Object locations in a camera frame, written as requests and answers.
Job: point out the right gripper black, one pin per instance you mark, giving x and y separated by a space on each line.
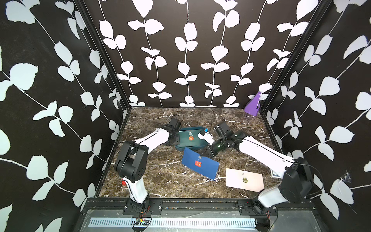
212 154

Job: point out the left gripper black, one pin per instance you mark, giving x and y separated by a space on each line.
169 144

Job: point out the dark green envelope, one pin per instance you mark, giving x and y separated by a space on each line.
188 138

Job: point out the teal plastic storage box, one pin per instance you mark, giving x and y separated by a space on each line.
179 148

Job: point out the dark blue envelope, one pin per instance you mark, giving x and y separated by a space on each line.
201 165

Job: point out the pale pink envelope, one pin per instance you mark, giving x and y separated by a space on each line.
244 180

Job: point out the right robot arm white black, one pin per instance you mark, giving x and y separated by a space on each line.
296 175

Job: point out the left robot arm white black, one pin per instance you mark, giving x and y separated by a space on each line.
132 159

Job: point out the playing card deck box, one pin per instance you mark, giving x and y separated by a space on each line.
274 174

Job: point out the purple plastic stand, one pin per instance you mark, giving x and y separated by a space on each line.
253 106

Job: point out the small electronics board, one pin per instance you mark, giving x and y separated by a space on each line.
140 222

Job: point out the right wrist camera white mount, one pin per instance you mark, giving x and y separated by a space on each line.
206 136

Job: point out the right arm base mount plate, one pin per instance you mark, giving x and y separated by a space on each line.
250 207

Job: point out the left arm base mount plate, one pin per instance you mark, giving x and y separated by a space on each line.
150 207

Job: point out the white perforated rail strip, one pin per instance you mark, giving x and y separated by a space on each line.
183 223

